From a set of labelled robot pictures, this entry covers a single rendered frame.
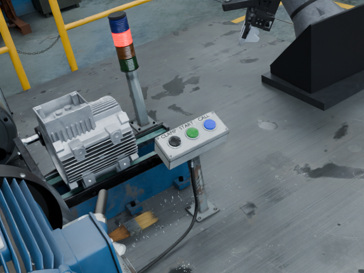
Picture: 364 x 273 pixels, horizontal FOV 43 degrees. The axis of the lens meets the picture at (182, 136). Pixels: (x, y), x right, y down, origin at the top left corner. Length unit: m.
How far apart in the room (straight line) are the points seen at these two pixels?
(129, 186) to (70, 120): 0.27
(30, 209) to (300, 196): 0.88
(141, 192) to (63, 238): 0.79
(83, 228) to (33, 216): 0.06
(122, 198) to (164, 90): 0.69
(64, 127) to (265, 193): 0.57
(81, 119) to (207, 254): 0.45
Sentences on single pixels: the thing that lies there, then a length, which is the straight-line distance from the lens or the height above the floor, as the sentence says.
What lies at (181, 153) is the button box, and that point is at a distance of 1.06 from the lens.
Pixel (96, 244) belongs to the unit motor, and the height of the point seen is 1.31.
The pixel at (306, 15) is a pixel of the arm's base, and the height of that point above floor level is 1.07.
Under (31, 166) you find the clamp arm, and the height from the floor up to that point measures 1.03.
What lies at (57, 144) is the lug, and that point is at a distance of 1.15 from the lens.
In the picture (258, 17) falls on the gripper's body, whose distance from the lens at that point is 1.48.
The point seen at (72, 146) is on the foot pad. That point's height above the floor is 1.07.
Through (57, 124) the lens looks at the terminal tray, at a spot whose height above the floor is 1.13.
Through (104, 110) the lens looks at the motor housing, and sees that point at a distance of 1.20.
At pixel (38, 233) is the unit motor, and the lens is 0.52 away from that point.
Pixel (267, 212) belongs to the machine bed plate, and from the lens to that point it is 1.25.
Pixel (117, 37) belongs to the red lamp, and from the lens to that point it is 1.50.
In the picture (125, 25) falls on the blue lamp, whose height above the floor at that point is 1.18.
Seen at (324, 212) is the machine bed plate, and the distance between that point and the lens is 1.25.
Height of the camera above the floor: 1.67
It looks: 34 degrees down
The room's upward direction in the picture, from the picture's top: 11 degrees counter-clockwise
